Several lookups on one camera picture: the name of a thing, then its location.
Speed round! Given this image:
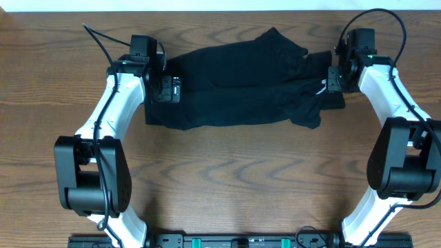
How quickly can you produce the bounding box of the black shorts garment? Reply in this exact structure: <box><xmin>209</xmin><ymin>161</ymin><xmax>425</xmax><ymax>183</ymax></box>
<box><xmin>145</xmin><ymin>28</ymin><xmax>345</xmax><ymax>130</ymax></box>

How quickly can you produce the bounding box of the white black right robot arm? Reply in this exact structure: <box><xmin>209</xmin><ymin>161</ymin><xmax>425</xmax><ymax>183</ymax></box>
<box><xmin>323</xmin><ymin>28</ymin><xmax>440</xmax><ymax>247</ymax></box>

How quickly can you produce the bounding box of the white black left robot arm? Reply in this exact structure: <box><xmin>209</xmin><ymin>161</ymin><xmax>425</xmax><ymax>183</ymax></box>
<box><xmin>54</xmin><ymin>35</ymin><xmax>181</xmax><ymax>247</ymax></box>

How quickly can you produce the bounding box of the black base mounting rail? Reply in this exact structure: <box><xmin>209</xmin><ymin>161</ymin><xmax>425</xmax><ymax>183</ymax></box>
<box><xmin>67</xmin><ymin>231</ymin><xmax>413</xmax><ymax>248</ymax></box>

